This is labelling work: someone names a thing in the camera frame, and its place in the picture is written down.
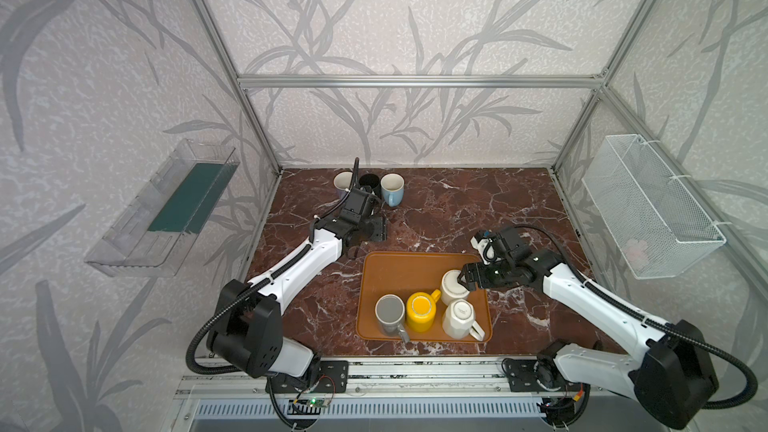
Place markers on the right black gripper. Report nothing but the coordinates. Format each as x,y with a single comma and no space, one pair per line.
472,276

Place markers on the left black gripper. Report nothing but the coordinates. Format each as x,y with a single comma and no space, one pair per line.
372,230

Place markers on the purple mug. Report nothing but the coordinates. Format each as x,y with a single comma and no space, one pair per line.
342,182

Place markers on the black mug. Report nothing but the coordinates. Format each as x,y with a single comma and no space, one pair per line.
372,181

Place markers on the light blue mug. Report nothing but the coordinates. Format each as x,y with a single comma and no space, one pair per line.
393,188

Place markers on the grey mug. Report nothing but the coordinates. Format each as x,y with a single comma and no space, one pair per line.
390,313

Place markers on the yellow mug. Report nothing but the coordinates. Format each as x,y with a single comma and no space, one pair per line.
421,310

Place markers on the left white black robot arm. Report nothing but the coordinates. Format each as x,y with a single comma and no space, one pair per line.
245,333

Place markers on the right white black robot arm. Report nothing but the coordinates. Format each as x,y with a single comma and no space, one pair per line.
669,369

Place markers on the cream round mug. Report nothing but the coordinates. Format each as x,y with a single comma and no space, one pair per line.
451,289

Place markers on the white faceted mug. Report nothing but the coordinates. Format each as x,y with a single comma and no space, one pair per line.
459,321

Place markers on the pink item in basket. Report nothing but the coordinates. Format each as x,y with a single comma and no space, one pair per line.
635,253

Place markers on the green circuit board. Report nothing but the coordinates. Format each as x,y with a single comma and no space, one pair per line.
304,405

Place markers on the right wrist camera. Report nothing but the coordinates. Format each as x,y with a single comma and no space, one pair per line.
482,242

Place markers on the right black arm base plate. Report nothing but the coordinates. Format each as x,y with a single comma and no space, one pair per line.
531,375

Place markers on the white wire mesh basket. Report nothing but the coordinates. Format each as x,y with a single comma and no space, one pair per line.
639,197

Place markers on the aluminium front rail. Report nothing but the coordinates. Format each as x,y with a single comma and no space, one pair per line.
387,377

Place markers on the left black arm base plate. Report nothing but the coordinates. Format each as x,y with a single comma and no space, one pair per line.
324,376

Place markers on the clear plastic wall bin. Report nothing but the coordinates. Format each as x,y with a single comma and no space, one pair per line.
159,227

